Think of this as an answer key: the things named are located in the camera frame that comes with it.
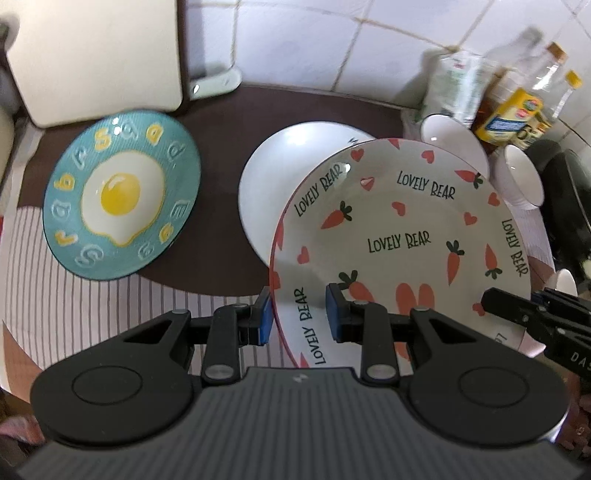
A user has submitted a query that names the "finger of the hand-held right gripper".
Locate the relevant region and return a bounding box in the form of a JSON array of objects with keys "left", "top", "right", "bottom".
[
  {"left": 531, "top": 288, "right": 591, "bottom": 325},
  {"left": 480, "top": 287, "right": 546, "bottom": 340}
]

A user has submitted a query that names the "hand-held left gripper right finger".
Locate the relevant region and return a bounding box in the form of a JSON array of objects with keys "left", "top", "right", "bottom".
[{"left": 325, "top": 282, "right": 467, "bottom": 386}]

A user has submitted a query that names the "teal fried egg plate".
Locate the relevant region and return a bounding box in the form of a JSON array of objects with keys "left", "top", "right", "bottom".
[{"left": 42, "top": 111, "right": 203, "bottom": 280}]

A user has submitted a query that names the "plain white plate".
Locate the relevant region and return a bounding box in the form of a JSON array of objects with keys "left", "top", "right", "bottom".
[{"left": 238, "top": 121, "right": 379, "bottom": 266}]

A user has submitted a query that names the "black wok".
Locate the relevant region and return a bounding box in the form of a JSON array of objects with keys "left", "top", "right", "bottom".
[{"left": 526, "top": 138, "right": 591, "bottom": 282}]

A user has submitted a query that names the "yellow label brown liquid bottle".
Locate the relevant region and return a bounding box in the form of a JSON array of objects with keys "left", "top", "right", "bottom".
[{"left": 473, "top": 41, "right": 568, "bottom": 148}]

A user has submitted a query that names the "white bowl black rim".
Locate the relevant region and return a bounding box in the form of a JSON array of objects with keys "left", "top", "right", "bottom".
[
  {"left": 551, "top": 268, "right": 579, "bottom": 298},
  {"left": 494, "top": 145, "right": 546, "bottom": 210},
  {"left": 419, "top": 113, "right": 490, "bottom": 181}
]

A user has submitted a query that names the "pink crumpled bag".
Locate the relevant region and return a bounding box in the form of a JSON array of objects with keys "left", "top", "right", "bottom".
[{"left": 0, "top": 392, "right": 47, "bottom": 444}]

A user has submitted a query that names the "striped pink brown tablecloth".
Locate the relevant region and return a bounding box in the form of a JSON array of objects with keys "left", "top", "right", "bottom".
[{"left": 0, "top": 83, "right": 559, "bottom": 416}]

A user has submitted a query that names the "white carrot heart plate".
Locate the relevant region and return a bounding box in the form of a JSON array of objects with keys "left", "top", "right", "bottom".
[{"left": 269, "top": 137, "right": 532, "bottom": 370}]

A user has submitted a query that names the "cream cutting board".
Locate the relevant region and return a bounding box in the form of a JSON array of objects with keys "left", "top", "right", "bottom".
[{"left": 4, "top": 0, "right": 185, "bottom": 129}]

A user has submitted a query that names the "clear bottle yellow cap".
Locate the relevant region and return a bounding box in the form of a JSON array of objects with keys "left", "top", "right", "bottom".
[{"left": 536, "top": 69, "right": 583, "bottom": 134}]

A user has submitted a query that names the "white green packet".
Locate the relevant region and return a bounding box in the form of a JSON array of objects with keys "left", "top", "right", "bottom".
[{"left": 422, "top": 50, "right": 497, "bottom": 127}]

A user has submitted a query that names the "white plastic handle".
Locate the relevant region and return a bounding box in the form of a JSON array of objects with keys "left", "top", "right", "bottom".
[{"left": 190, "top": 67, "right": 243, "bottom": 100}]

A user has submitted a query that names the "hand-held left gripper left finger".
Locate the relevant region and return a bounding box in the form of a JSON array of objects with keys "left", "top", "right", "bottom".
[{"left": 122, "top": 286, "right": 273, "bottom": 385}]

